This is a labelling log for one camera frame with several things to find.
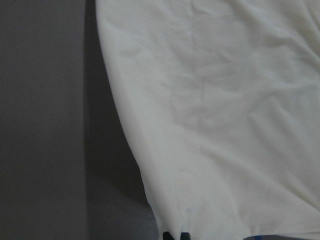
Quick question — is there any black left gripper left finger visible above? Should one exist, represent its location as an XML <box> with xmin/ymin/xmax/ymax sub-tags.
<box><xmin>162</xmin><ymin>231</ymin><xmax>174</xmax><ymax>240</ymax></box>

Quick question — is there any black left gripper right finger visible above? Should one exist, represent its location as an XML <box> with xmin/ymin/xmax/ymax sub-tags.
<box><xmin>180</xmin><ymin>232</ymin><xmax>190</xmax><ymax>240</ymax></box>

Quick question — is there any cream long sleeve shirt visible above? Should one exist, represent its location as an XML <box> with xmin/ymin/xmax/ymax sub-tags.
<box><xmin>96</xmin><ymin>0</ymin><xmax>320</xmax><ymax>240</ymax></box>

